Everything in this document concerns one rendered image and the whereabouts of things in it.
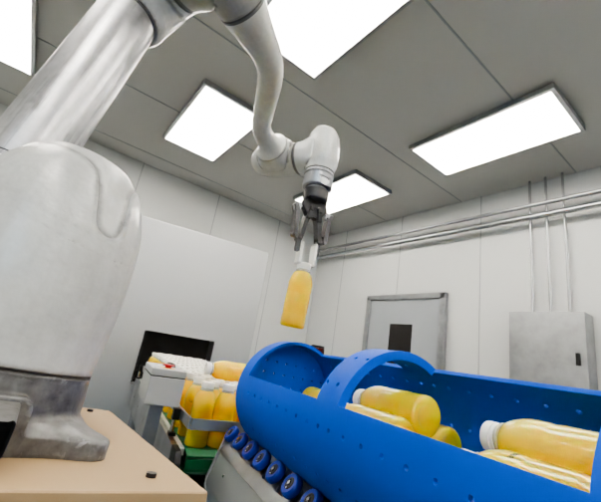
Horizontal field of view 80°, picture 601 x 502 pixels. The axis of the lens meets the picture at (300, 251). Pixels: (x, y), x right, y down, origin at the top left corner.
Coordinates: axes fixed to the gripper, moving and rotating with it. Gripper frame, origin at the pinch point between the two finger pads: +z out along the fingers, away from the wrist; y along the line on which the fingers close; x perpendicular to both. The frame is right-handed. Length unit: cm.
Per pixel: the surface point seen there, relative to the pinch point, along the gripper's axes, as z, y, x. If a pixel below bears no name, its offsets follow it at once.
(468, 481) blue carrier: 37, -9, -60
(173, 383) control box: 41, -22, 28
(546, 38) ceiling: -193, 153, 12
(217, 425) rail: 51, -7, 25
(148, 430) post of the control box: 56, -24, 36
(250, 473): 55, -6, -2
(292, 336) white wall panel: -7, 233, 464
